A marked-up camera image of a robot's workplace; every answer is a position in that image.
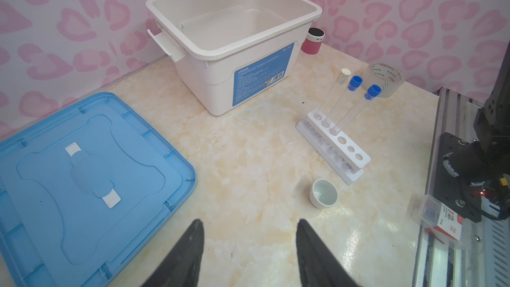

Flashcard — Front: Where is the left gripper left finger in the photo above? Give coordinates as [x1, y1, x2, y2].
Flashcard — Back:
[142, 219, 205, 286]

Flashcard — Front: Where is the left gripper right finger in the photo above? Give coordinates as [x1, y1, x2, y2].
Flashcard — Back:
[296, 219, 358, 286]

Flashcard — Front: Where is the small white ceramic crucible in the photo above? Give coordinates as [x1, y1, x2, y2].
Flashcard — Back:
[309, 179, 338, 209]

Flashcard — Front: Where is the white cap test tube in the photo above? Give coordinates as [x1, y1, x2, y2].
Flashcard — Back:
[314, 68, 351, 120]

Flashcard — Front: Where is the blue cap test tube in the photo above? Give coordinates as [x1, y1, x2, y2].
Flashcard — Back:
[330, 85, 382, 136]
[322, 75, 363, 128]

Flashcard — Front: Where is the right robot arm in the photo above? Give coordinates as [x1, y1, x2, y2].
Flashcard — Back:
[310, 0, 509, 221]

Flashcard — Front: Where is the white plastic storage bin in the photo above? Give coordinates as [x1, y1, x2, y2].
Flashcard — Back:
[146, 0, 322, 116]

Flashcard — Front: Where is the pink jar black lid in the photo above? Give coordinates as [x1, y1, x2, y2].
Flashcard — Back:
[301, 27, 325, 54]

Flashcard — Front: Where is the white test tube rack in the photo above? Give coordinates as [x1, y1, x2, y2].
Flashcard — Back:
[296, 109, 371, 185]

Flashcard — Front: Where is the blue plastic bin lid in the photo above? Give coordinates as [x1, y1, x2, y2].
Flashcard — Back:
[1, 92, 197, 286]

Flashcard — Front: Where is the staples box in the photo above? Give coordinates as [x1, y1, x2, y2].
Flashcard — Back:
[406, 195, 473, 250]

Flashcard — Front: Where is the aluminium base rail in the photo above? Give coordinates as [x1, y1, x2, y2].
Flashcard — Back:
[413, 88, 509, 286]

